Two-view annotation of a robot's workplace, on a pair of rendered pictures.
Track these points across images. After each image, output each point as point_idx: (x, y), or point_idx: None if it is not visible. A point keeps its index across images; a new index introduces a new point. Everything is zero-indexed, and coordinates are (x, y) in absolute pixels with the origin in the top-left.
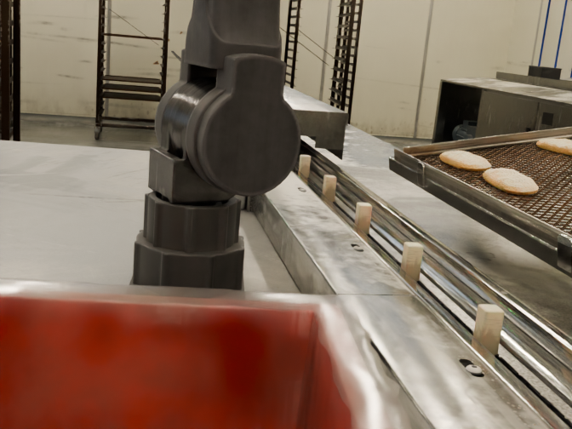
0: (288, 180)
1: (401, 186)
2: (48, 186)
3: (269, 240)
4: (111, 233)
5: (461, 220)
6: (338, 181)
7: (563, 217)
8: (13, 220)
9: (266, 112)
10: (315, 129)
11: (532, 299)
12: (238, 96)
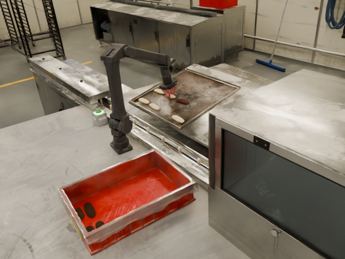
0: None
1: (128, 100)
2: (67, 132)
3: None
4: (95, 139)
5: None
6: None
7: (165, 114)
8: (76, 143)
9: (128, 122)
10: (106, 94)
11: (164, 127)
12: (125, 122)
